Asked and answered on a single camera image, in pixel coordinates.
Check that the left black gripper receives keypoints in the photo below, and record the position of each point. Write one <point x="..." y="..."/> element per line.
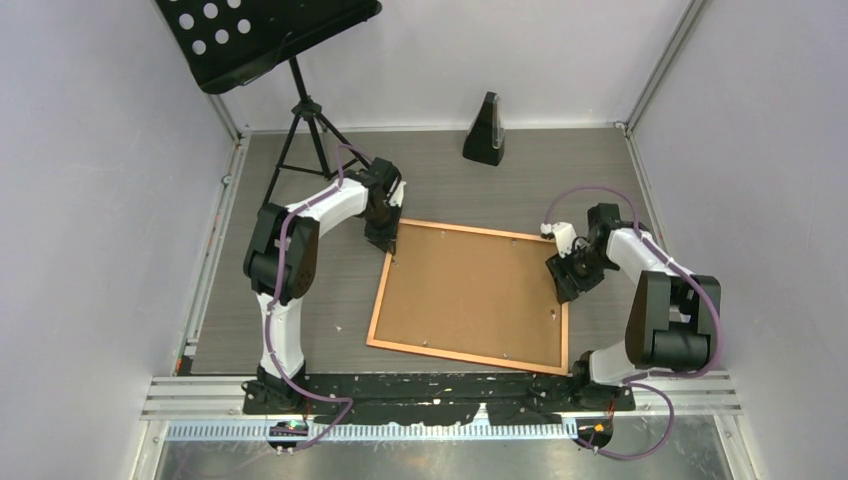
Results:
<point x="385" y="239"/>

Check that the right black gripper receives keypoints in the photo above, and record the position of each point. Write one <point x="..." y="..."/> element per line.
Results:
<point x="561" y="269"/>

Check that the brown cardboard backing board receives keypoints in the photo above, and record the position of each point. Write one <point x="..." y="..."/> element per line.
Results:
<point x="470" y="291"/>

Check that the orange wooden picture frame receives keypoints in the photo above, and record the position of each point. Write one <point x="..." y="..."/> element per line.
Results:
<point x="378" y="318"/>

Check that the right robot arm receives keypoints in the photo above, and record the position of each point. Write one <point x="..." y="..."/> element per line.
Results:
<point x="671" y="328"/>

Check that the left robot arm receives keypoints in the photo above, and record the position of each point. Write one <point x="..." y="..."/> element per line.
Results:
<point x="281" y="265"/>

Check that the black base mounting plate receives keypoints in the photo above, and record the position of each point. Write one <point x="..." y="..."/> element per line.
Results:
<point x="432" y="399"/>

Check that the black metronome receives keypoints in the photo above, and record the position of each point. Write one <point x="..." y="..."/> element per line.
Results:
<point x="484" y="142"/>

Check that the black music stand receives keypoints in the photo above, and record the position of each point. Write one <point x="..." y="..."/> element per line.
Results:
<point x="229" y="44"/>

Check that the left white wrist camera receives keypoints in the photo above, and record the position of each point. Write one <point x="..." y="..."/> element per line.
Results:
<point x="397" y="196"/>

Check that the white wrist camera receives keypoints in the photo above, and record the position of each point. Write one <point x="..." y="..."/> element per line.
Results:
<point x="563" y="234"/>
<point x="397" y="196"/>

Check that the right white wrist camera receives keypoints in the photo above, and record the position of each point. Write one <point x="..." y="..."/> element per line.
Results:
<point x="563" y="234"/>

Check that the white slotted cable duct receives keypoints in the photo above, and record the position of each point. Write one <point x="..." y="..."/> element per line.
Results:
<point x="299" y="430"/>

